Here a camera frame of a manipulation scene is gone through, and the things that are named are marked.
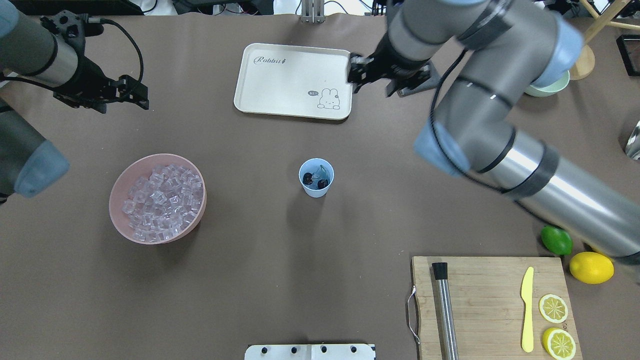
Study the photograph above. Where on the black framed device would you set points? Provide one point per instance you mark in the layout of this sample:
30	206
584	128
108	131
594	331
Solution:
629	50

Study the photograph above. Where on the light blue plastic cup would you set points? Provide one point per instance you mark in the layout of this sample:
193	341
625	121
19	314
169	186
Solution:
311	165

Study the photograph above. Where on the steel ice scoop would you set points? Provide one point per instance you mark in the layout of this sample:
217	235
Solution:
632	147

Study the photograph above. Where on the dark cherries pair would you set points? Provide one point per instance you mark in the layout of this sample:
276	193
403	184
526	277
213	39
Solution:
316	180

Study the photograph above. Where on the cream rabbit tray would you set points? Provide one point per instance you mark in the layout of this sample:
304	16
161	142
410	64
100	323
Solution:
294	81

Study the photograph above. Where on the bamboo cutting board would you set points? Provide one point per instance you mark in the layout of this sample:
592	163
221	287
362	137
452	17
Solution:
487	308

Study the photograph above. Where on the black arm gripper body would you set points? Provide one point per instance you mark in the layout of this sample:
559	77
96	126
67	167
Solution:
389	59

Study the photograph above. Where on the mint green bowl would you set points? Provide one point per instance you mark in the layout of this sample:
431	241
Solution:
552	89

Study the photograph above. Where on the steel muddler black tip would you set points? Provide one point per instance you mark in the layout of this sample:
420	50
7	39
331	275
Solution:
446	318

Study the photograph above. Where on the grey folded cloth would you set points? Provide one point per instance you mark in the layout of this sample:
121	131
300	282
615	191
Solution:
426	79

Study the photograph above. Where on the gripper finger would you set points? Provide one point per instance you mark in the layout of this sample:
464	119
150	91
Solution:
391	88
357	86

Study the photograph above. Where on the pink bowl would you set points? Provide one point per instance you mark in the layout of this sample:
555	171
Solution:
144	167

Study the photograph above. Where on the yellow plastic knife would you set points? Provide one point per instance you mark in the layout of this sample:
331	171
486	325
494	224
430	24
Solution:
526	295

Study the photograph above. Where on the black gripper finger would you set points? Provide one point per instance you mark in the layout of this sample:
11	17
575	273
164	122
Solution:
143	104

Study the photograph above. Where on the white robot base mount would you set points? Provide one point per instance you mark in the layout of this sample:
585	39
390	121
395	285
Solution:
320	351

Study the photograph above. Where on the green lime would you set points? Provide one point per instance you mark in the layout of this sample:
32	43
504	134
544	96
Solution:
556	240

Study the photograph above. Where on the pile of clear ice cubes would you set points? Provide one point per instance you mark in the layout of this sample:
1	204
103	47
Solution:
163	204

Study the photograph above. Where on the yellow lemon lower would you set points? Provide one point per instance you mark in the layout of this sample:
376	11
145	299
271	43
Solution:
591	267

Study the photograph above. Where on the upper lemon half slice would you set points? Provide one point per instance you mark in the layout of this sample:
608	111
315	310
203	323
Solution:
559	344

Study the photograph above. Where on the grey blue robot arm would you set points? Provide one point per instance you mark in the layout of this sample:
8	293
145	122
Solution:
49	54
514	44

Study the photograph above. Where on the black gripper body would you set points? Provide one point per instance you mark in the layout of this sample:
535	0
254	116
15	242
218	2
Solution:
90	78

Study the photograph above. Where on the wooden cup stand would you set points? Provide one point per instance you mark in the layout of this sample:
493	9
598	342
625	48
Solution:
585	63

